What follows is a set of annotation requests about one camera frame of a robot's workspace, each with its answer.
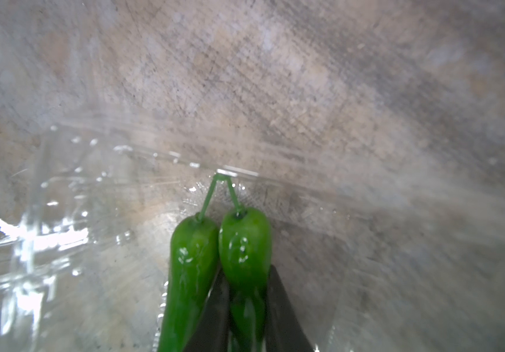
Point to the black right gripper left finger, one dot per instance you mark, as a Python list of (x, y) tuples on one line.
[(211, 334)]

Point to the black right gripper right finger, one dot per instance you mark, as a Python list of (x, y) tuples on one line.
[(282, 331)]

